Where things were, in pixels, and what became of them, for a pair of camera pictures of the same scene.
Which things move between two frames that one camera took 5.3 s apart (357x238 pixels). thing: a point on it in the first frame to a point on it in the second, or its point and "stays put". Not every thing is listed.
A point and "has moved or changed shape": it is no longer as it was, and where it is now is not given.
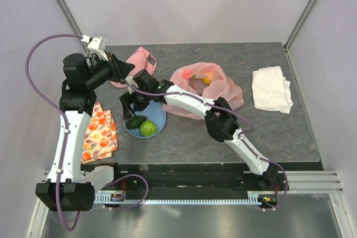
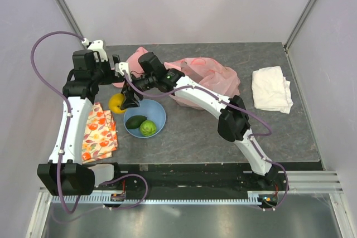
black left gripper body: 105,68 stays put
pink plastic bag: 206,81 has moved or changed shape
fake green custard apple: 148,128 stays put
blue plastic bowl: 154,112 stays put
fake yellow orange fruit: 207,81 to 115,102
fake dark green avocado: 135,122 stays put
